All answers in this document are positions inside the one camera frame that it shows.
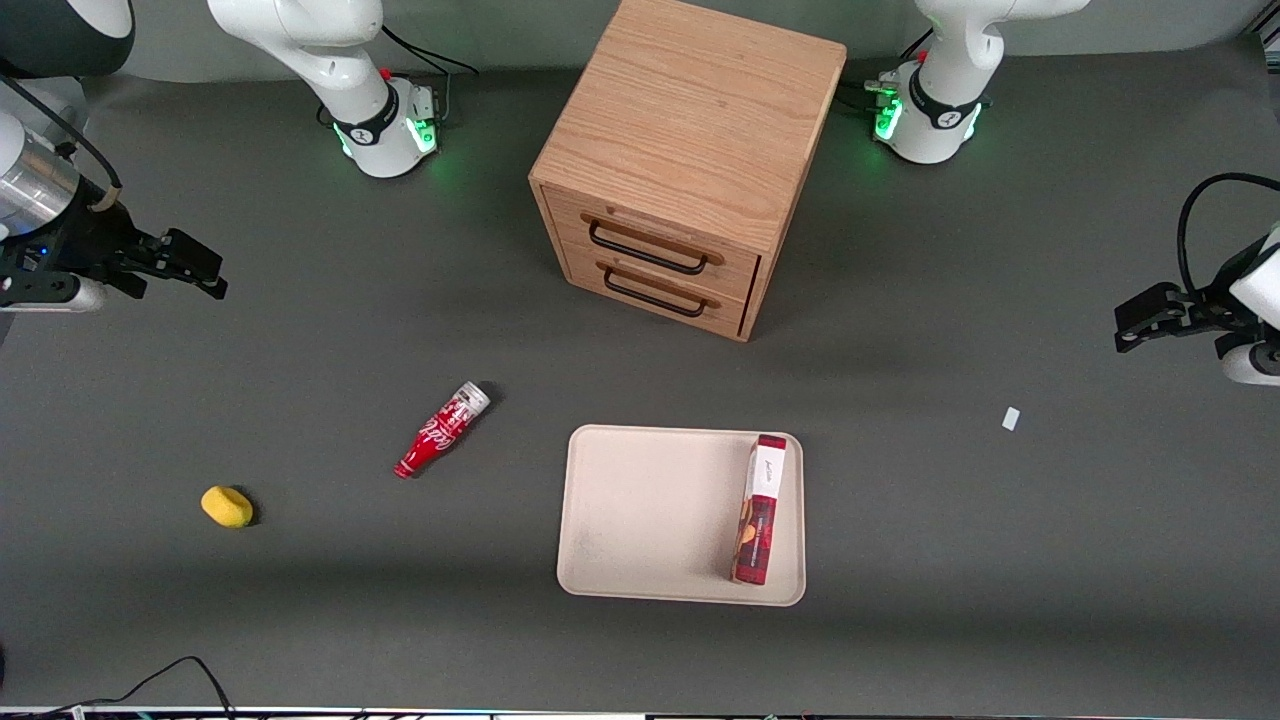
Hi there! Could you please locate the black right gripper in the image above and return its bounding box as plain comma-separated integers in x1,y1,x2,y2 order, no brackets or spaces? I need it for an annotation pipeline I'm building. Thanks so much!
40,203,230,301

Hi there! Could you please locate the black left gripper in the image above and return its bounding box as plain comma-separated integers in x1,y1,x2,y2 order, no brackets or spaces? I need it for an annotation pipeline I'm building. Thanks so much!
1115,283,1251,354

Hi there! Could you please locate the red coke bottle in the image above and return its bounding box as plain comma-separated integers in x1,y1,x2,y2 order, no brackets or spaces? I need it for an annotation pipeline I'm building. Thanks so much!
393,381,492,480

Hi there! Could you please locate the beige plastic tray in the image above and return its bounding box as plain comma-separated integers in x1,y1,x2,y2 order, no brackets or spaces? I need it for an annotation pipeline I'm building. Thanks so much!
556,424,807,608

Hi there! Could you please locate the yellow sponge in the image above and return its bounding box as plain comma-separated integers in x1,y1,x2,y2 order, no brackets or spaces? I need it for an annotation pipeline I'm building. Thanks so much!
200,485,255,529

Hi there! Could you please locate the red snack box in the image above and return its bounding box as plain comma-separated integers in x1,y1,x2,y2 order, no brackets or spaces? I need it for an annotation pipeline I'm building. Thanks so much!
730,433,789,587

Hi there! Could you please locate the wooden two-drawer cabinet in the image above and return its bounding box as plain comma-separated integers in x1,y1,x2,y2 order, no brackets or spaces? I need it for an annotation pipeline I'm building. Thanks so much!
528,0,849,344

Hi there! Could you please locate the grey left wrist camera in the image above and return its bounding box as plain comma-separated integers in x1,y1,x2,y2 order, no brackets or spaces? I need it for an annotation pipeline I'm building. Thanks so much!
1215,333,1280,388

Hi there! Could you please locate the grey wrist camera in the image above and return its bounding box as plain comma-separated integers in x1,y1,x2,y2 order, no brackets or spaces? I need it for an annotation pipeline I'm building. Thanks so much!
1215,333,1280,388
0,274,107,314

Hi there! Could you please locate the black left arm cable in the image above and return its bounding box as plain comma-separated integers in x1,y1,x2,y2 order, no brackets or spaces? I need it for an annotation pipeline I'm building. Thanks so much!
1176,172,1280,293

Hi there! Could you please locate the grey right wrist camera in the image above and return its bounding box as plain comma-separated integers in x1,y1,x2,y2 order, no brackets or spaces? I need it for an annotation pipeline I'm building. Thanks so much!
0,274,107,314

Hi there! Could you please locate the black right arm base cable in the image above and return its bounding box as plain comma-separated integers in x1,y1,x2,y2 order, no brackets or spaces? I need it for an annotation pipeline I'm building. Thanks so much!
378,22,481,126

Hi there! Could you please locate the black cable at table edge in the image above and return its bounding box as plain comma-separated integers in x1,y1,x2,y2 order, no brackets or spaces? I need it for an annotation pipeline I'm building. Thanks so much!
0,655,238,720

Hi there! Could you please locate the black drawer handle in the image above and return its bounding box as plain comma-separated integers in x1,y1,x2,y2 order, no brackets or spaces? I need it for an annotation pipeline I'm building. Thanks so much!
587,219,711,276
601,263,708,319

